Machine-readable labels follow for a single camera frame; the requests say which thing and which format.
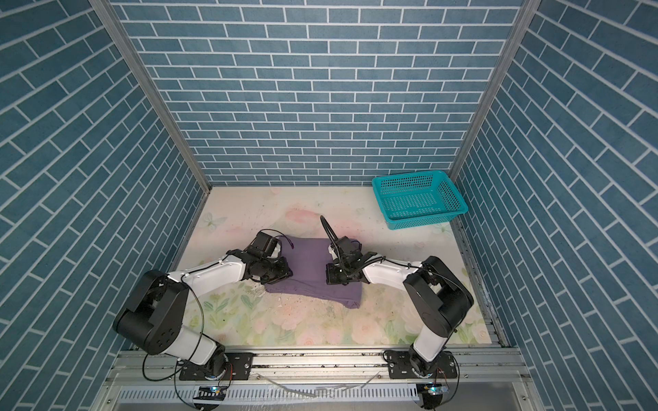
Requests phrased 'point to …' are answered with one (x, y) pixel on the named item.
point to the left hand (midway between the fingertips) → (296, 275)
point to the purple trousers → (308, 258)
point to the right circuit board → (433, 390)
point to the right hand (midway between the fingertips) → (327, 277)
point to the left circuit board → (211, 393)
